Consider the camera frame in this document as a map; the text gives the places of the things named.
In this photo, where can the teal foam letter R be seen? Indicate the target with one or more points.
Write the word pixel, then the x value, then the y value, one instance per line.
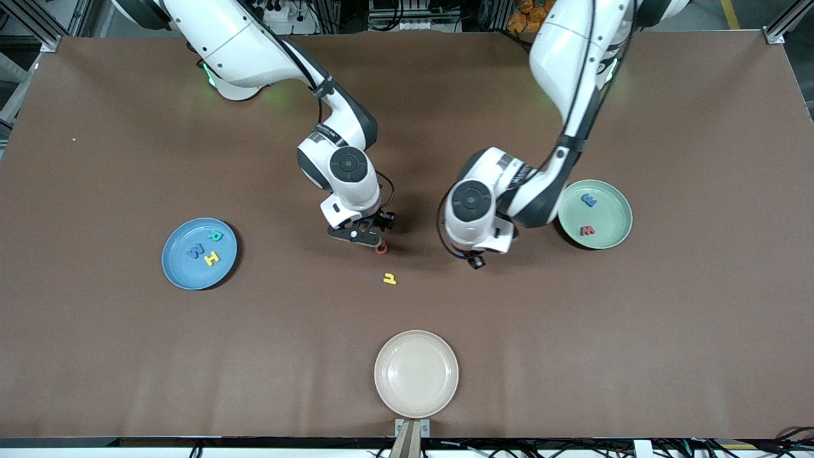
pixel 216 236

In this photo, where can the blue plate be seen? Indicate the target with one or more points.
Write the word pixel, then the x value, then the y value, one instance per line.
pixel 184 273

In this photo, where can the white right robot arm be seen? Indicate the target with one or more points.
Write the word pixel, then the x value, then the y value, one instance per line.
pixel 359 194

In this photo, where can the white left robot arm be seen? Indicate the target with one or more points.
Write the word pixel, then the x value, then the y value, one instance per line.
pixel 477 235

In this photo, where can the blue foam letter m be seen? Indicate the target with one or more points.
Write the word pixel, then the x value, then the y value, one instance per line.
pixel 589 201

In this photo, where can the red foam letter w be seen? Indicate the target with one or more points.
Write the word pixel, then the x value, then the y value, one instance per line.
pixel 587 230

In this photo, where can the red foam letter Q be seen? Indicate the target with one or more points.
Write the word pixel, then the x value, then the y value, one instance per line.
pixel 382 250

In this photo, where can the yellow foam letter h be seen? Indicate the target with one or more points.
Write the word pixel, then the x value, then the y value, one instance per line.
pixel 390 278
pixel 212 258

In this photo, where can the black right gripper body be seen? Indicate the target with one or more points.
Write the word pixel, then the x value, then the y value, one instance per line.
pixel 383 220

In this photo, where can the blue foam letter W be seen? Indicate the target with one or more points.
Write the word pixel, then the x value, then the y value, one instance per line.
pixel 195 252

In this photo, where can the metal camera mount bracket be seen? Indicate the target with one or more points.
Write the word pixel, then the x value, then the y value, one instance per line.
pixel 412 427

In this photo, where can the beige plate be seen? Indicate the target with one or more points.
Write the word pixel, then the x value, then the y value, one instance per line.
pixel 416 374

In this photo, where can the orange packaged items pile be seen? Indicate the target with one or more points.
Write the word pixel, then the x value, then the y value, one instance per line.
pixel 524 16

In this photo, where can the green plate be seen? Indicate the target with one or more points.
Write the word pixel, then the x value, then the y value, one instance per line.
pixel 607 213

